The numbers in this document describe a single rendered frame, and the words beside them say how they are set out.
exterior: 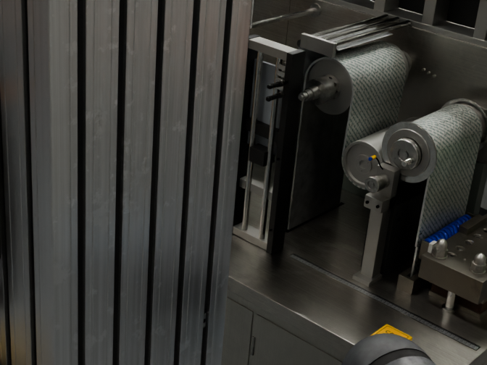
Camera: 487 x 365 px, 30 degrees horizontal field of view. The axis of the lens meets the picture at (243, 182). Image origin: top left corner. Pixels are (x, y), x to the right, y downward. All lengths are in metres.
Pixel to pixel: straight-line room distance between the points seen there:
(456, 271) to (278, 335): 0.46
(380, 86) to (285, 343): 0.68
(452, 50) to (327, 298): 0.73
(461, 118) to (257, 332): 0.73
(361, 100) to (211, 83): 1.34
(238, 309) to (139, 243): 1.38
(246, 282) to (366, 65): 0.61
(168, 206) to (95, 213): 0.10
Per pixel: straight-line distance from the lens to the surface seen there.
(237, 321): 2.30
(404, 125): 2.12
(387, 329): 2.06
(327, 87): 2.18
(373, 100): 2.28
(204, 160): 0.93
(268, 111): 2.23
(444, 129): 2.17
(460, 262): 2.16
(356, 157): 2.23
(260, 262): 2.29
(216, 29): 0.89
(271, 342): 2.25
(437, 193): 2.20
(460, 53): 2.39
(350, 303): 2.17
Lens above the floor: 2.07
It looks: 26 degrees down
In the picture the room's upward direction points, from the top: 5 degrees clockwise
